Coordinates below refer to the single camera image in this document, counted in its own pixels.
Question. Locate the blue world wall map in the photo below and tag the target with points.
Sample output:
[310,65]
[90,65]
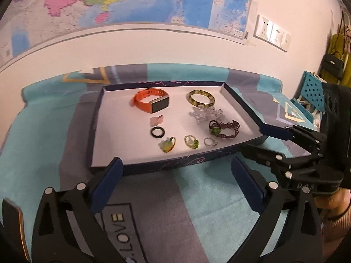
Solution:
[231,5]

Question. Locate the blue perforated basket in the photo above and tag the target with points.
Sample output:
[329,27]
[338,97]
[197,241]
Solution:
[311,87]

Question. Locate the teal grey printed blanket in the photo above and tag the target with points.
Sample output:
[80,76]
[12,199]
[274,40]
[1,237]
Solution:
[54,131]

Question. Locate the person's right hand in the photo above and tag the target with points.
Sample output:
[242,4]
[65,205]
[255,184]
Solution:
[336,201]

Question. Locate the yellow hanging coat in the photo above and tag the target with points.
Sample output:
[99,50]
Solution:
[340,45]

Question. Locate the dark blue box tray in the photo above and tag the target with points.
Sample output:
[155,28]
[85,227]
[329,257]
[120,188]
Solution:
[175,131]

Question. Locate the white wall socket panel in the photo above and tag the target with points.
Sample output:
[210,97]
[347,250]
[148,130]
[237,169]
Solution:
[285,41]
[262,27]
[276,34]

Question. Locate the person's right forearm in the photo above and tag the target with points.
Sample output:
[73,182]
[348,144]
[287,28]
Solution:
[338,232]

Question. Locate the yellow green bangle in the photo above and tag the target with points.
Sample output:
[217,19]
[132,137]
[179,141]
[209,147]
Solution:
[201,98]

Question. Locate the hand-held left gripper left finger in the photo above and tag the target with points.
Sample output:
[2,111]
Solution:
[109,182]

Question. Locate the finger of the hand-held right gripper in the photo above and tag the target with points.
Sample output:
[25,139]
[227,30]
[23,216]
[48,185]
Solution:
[275,132]
[260,153]

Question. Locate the black handbag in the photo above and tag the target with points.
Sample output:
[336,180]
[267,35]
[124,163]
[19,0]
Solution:
[333,65]

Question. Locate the orange smartwatch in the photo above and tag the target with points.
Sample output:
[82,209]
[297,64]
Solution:
[150,102]

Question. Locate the dark smartphone gold edge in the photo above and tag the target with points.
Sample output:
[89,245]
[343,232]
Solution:
[15,224]

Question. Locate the colourful wall map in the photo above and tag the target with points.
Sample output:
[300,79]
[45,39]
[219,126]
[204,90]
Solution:
[96,11]

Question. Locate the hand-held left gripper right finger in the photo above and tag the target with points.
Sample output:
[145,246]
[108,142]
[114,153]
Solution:
[246,186]

